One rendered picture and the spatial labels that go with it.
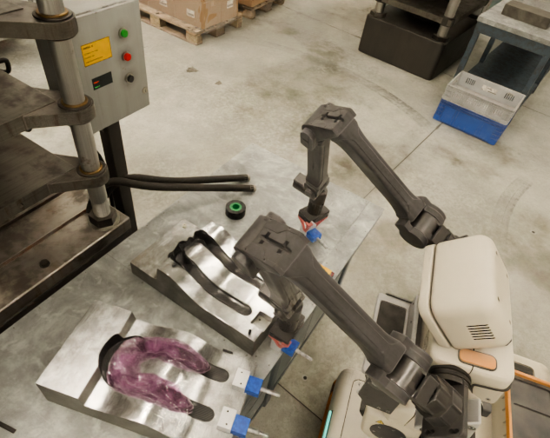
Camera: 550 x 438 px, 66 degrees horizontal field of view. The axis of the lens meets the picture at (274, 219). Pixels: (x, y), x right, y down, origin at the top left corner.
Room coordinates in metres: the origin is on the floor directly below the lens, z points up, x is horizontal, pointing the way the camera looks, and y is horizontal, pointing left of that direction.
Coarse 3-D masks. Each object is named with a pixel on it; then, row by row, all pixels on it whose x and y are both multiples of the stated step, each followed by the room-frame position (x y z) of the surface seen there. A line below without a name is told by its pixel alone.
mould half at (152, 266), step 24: (168, 240) 0.93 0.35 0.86; (216, 240) 0.91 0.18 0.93; (144, 264) 0.82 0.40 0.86; (168, 264) 0.78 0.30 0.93; (216, 264) 0.83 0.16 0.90; (168, 288) 0.74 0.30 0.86; (192, 288) 0.73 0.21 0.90; (240, 288) 0.77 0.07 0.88; (192, 312) 0.70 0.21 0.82; (216, 312) 0.67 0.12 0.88; (264, 312) 0.69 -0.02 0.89; (240, 336) 0.61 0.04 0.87; (264, 336) 0.65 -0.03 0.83
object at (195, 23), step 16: (144, 0) 4.78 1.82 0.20; (160, 0) 4.68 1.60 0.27; (176, 0) 4.56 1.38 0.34; (192, 0) 4.46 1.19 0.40; (208, 0) 4.46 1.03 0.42; (224, 0) 4.69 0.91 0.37; (160, 16) 4.57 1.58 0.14; (176, 16) 4.56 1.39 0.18; (192, 16) 4.46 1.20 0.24; (208, 16) 4.47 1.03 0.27; (224, 16) 4.71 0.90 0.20; (240, 16) 4.97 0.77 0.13; (176, 32) 4.51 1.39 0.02; (192, 32) 4.34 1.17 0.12; (208, 32) 4.47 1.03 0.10; (224, 32) 4.73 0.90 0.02
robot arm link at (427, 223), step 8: (424, 216) 0.81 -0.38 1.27; (432, 216) 0.81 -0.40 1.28; (416, 224) 0.79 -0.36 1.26; (424, 224) 0.79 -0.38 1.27; (432, 224) 0.80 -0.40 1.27; (440, 224) 0.81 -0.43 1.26; (424, 232) 0.77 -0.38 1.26; (432, 232) 0.78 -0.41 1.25; (440, 232) 0.78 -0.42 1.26; (448, 232) 0.79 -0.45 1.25; (432, 240) 0.76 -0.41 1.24; (440, 240) 0.77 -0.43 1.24
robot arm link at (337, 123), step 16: (320, 112) 0.93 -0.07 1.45; (336, 112) 0.90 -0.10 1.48; (352, 112) 0.88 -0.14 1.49; (320, 128) 0.86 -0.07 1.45; (336, 128) 0.84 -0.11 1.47; (352, 128) 0.86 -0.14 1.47; (352, 144) 0.84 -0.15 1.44; (368, 144) 0.86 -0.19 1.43; (368, 160) 0.84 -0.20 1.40; (384, 160) 0.86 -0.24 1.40; (368, 176) 0.84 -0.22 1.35; (384, 176) 0.83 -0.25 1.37; (384, 192) 0.83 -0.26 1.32; (400, 192) 0.82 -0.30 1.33; (400, 208) 0.81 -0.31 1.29; (416, 208) 0.81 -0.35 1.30; (432, 208) 0.83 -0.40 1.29; (400, 224) 0.79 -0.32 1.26; (416, 240) 0.77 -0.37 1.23
